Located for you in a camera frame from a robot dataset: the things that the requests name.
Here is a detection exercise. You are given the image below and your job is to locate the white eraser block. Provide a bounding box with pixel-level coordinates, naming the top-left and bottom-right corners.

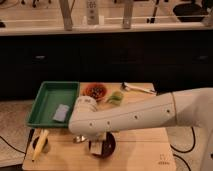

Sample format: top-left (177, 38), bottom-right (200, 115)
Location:
top-left (90, 142), bottom-right (103, 155)

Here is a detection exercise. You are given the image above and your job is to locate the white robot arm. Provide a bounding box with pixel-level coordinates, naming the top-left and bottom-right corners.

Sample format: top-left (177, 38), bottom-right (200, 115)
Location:
top-left (68, 88), bottom-right (213, 171)

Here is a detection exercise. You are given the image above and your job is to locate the dark purple bowl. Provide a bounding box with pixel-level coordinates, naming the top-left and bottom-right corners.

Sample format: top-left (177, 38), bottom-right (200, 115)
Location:
top-left (90, 133), bottom-right (116, 159)

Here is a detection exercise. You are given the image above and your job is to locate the red bowl with beans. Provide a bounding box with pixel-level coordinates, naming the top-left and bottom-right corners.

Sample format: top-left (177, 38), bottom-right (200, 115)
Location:
top-left (83, 83), bottom-right (107, 101)

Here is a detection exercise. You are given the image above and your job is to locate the blue sponge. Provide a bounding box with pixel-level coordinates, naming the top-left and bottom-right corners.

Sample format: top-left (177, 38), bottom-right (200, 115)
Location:
top-left (53, 104), bottom-right (70, 122)

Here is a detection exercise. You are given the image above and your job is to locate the small black dish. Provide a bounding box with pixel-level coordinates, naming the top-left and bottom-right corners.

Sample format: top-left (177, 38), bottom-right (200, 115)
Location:
top-left (32, 136), bottom-right (48, 150)

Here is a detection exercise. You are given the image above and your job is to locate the green plastic tray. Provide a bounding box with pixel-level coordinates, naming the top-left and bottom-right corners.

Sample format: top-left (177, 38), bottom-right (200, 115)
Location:
top-left (27, 81), bottom-right (80, 128)

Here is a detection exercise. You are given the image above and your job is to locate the black office chair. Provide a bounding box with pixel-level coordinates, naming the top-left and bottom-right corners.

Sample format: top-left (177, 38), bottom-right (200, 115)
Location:
top-left (173, 0), bottom-right (213, 22)

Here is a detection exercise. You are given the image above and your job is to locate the black floor cable right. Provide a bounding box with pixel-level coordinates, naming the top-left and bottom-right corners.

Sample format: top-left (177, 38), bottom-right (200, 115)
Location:
top-left (169, 126), bottom-right (197, 171)

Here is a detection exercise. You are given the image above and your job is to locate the black floor cable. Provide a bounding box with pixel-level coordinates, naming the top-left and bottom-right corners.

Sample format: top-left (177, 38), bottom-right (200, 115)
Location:
top-left (0, 127), bottom-right (35, 156)
top-left (169, 126), bottom-right (197, 171)

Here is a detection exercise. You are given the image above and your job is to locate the black floor cable left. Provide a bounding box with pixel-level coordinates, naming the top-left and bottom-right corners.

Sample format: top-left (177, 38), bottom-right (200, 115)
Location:
top-left (0, 127), bottom-right (35, 156)

